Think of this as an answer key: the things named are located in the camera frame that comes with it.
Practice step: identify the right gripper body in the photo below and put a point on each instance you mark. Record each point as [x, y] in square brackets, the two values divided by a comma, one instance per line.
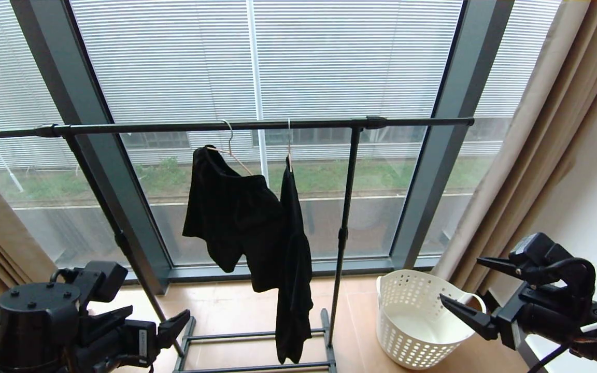
[542, 324]

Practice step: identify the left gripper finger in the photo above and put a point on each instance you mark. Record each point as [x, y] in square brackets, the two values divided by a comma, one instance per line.
[171, 327]

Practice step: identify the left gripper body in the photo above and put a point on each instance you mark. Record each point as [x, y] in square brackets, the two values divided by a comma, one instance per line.
[122, 347]

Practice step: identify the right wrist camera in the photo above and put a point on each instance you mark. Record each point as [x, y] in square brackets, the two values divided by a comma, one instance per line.
[537, 248]

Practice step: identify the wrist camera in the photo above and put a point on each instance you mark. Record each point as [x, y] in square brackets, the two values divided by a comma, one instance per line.
[537, 248]
[104, 280]

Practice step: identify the black garment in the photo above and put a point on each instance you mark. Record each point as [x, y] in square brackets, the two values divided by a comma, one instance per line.
[231, 217]
[293, 290]

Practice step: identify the black clothes rack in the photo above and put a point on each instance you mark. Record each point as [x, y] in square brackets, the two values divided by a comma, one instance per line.
[174, 126]

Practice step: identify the white laundry basket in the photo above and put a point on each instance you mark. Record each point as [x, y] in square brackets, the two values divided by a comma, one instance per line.
[407, 290]

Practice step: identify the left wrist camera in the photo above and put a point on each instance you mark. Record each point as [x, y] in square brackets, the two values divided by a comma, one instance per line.
[104, 280]

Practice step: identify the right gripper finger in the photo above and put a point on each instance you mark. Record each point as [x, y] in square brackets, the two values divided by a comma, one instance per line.
[477, 321]
[506, 269]

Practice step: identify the pink clothes hanger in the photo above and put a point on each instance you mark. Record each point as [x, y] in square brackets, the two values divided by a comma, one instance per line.
[231, 137]
[289, 150]

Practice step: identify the window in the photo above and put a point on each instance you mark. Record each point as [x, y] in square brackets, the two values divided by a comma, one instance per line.
[174, 62]

